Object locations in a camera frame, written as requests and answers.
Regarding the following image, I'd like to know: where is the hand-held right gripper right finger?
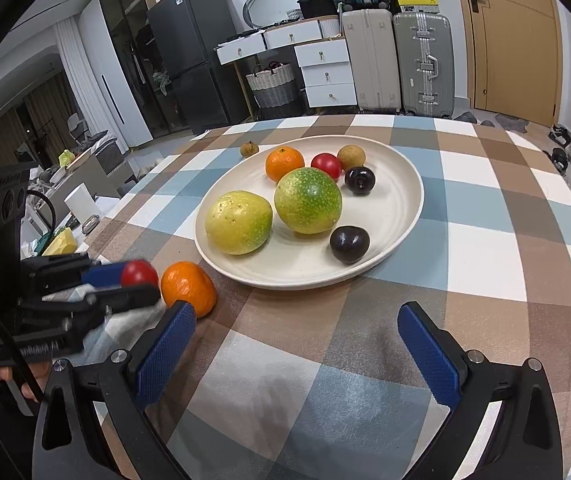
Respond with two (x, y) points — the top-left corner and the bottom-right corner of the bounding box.
(398, 301), (563, 480)

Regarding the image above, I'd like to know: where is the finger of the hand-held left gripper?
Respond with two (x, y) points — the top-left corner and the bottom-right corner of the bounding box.
(22, 254), (131, 291)
(40, 284), (161, 318)

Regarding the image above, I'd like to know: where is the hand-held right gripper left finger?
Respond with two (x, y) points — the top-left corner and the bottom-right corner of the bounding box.
(32, 300), (198, 480)

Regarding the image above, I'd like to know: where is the red tomato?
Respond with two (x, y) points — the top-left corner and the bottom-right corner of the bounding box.
(120, 260), (159, 288)
(311, 153), (343, 181)

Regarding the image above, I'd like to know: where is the orange tangerine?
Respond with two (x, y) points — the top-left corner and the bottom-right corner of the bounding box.
(160, 261), (217, 319)
(265, 146), (305, 182)

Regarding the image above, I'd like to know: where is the dark purple plum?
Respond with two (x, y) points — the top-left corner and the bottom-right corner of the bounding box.
(344, 165), (376, 195)
(329, 226), (371, 264)

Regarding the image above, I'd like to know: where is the cream round plate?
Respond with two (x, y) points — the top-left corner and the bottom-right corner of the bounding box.
(194, 136), (425, 291)

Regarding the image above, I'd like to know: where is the large brown longan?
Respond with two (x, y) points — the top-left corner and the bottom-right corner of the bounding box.
(337, 144), (367, 171)

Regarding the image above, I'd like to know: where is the person's left hand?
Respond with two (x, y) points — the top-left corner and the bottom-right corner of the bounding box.
(0, 355), (52, 403)

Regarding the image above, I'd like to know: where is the yellow object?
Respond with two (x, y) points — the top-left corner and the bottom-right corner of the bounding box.
(40, 227), (77, 257)

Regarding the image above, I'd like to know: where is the white cylinder container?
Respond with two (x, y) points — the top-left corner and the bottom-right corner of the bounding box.
(64, 183), (102, 223)

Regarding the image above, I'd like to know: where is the grey side cabinet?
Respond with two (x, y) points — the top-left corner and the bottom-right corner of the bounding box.
(68, 137), (136, 201)

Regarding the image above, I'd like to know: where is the white curtain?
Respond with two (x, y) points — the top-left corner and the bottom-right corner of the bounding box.
(55, 15), (116, 141)

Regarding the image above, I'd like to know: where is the white tall cabinet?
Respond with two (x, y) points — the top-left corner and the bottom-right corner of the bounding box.
(79, 0), (153, 153)

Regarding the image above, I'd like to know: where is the glass door cabinet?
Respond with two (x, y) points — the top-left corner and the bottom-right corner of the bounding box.
(96, 0), (171, 141)

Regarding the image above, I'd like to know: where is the dark grey fridge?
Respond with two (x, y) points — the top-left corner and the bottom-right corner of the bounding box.
(146, 0), (233, 135)

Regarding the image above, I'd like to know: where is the grey cloth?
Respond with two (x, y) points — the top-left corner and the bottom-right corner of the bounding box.
(453, 110), (531, 133)

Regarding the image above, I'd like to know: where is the woven laundry basket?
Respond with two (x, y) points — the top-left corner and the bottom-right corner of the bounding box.
(245, 61), (300, 109)

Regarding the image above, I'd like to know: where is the grey aluminium suitcase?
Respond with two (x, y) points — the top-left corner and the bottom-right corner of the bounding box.
(393, 11), (456, 118)

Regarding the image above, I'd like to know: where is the white drawer desk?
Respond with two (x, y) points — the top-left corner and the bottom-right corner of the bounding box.
(214, 15), (359, 121)

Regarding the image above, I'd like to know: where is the beige suitcase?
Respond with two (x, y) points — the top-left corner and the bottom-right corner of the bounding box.
(340, 8), (402, 113)

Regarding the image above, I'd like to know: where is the metal hoop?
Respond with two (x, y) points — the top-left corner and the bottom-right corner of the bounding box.
(242, 0), (311, 28)

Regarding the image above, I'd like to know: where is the wooden door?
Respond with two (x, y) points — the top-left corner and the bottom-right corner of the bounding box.
(453, 0), (563, 128)

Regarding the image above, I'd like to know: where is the yellow black shoe box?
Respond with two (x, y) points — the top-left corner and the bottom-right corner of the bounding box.
(395, 0), (440, 13)

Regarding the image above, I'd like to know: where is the black cable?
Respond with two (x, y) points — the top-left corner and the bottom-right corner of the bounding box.
(0, 287), (48, 406)

